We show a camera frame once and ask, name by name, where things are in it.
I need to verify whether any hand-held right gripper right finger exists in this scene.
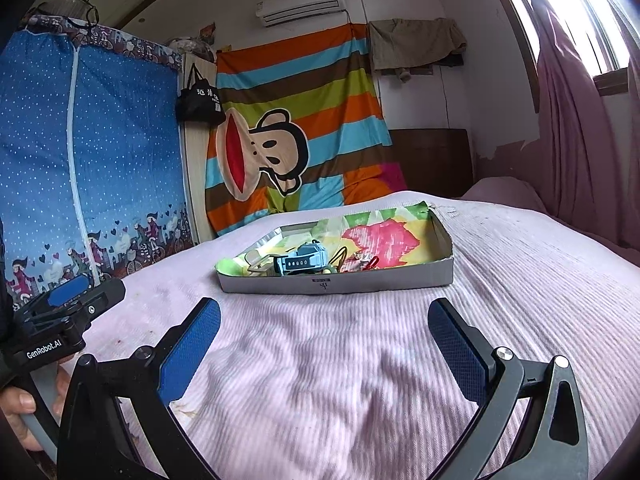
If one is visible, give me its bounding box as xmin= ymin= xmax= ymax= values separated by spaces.
xmin=427 ymin=297 xmax=592 ymax=480

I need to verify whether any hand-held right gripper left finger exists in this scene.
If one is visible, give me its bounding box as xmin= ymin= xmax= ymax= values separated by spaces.
xmin=57 ymin=297 xmax=223 ymax=480

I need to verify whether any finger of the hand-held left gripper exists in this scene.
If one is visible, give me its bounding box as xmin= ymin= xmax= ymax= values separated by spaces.
xmin=62 ymin=279 xmax=127 ymax=333
xmin=14 ymin=274 xmax=97 ymax=333

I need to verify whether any grey cardboard tray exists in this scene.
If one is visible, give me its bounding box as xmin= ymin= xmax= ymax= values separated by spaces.
xmin=215 ymin=201 xmax=457 ymax=295

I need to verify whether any blue wrist watch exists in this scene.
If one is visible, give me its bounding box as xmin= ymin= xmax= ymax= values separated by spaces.
xmin=272 ymin=241 xmax=332 ymax=279

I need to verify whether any person's left hand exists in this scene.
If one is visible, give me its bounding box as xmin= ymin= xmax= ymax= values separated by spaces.
xmin=0 ymin=352 xmax=73 ymax=453

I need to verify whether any blue dotted fabric wardrobe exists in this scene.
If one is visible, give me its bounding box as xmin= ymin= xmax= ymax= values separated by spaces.
xmin=0 ymin=14 xmax=202 ymax=313

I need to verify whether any colourful painted paper lining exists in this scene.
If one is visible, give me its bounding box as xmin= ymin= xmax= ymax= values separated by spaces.
xmin=217 ymin=202 xmax=432 ymax=277

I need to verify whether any beige wooden cabinet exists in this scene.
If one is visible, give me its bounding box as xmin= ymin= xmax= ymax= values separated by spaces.
xmin=179 ymin=51 xmax=222 ymax=247

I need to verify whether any brown wooden headboard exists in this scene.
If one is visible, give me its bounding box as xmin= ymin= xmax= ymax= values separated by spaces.
xmin=387 ymin=128 xmax=475 ymax=199

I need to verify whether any black tote bag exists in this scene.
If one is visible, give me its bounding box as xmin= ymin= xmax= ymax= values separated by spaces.
xmin=175 ymin=63 xmax=227 ymax=125

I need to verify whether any pink curtain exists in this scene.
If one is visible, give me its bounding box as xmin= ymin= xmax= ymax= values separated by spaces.
xmin=477 ymin=0 xmax=640 ymax=252

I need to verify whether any striped monkey print blanket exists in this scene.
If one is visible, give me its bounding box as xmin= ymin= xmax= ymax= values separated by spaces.
xmin=202 ymin=22 xmax=409 ymax=239

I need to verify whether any olive hanging cloth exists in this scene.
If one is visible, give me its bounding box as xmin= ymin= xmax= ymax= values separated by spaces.
xmin=368 ymin=17 xmax=469 ymax=84

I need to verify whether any white air conditioner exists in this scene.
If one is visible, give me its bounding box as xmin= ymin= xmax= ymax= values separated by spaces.
xmin=255 ymin=0 xmax=347 ymax=29

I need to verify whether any window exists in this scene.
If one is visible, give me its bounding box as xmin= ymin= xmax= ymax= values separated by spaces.
xmin=492 ymin=0 xmax=635 ymax=92

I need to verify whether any thin dark cord bracelet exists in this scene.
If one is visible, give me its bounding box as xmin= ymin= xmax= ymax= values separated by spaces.
xmin=329 ymin=247 xmax=352 ymax=274

